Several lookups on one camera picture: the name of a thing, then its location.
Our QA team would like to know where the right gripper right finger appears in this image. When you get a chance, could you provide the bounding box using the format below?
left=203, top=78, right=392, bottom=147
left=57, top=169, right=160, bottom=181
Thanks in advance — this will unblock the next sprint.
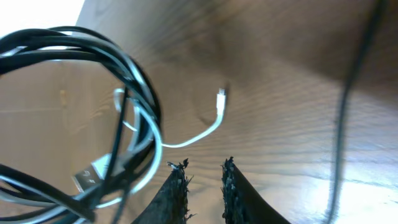
left=222, top=157, right=290, bottom=224

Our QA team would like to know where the black cable bundle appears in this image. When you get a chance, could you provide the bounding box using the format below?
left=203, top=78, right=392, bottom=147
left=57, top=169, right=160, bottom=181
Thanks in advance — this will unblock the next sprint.
left=0, top=26, right=163, bottom=224

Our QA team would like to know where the cardboard box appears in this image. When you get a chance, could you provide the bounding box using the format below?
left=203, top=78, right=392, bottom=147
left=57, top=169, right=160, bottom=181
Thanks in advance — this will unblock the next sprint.
left=1, top=61, right=121, bottom=194

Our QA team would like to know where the white usb cable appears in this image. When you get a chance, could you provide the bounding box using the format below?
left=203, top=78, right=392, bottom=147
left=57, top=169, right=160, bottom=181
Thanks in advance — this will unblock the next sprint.
left=0, top=88, right=227, bottom=224

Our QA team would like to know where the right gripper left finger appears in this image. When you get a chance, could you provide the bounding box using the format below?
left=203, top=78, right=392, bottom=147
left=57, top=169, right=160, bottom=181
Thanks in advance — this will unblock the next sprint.
left=132, top=158, right=193, bottom=224

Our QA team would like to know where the long black cable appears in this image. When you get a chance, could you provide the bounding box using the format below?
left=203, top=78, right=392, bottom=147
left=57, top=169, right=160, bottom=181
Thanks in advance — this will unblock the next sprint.
left=325, top=0, right=388, bottom=224

